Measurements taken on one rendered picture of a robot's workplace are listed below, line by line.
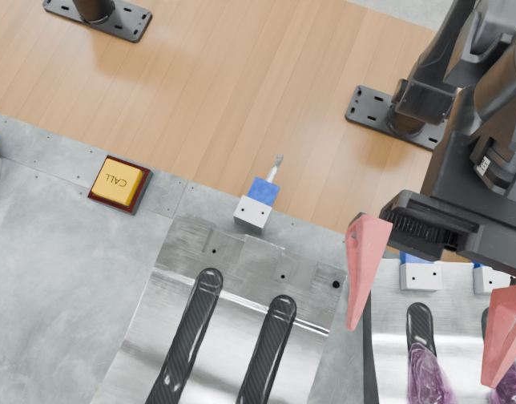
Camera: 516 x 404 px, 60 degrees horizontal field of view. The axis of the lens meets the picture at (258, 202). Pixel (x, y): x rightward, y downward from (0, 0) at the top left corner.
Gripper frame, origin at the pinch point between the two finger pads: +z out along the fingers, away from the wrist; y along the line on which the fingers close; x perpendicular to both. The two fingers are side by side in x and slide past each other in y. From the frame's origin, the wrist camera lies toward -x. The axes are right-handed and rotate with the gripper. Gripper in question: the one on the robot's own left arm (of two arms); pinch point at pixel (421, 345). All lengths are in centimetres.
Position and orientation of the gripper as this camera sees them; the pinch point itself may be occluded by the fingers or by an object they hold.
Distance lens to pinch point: 34.3
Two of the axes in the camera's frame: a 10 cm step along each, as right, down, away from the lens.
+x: 0.1, 2.5, 9.7
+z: -3.7, 9.0, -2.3
